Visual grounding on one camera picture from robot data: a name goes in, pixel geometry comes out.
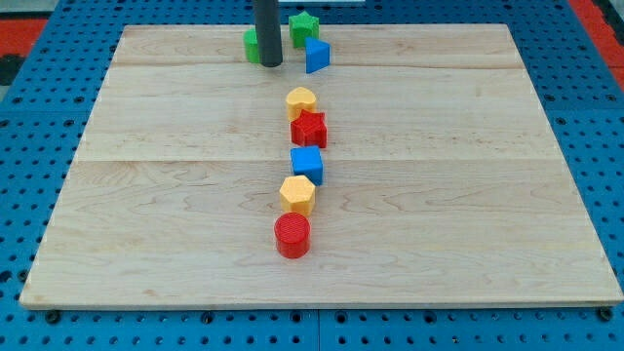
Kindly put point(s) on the red star block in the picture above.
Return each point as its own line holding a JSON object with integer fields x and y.
{"x": 310, "y": 129}

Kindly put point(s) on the yellow heart block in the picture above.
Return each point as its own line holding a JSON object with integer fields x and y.
{"x": 299, "y": 99}

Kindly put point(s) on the green star block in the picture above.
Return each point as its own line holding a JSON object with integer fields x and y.
{"x": 303, "y": 26}

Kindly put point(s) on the blue cube block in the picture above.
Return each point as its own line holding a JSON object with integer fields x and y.
{"x": 307, "y": 161}

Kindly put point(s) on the yellow hexagon block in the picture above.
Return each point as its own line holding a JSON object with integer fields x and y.
{"x": 297, "y": 195}

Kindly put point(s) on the red cylinder block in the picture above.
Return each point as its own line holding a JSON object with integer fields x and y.
{"x": 292, "y": 234}

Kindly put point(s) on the blue triangle block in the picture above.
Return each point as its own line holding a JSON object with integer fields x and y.
{"x": 318, "y": 54}

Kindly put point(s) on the wooden board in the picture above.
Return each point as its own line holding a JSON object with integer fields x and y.
{"x": 444, "y": 185}

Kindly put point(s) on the green round block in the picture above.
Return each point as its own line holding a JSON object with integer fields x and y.
{"x": 251, "y": 46}

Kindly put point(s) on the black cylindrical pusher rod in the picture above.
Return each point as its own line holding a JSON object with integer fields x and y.
{"x": 268, "y": 32}

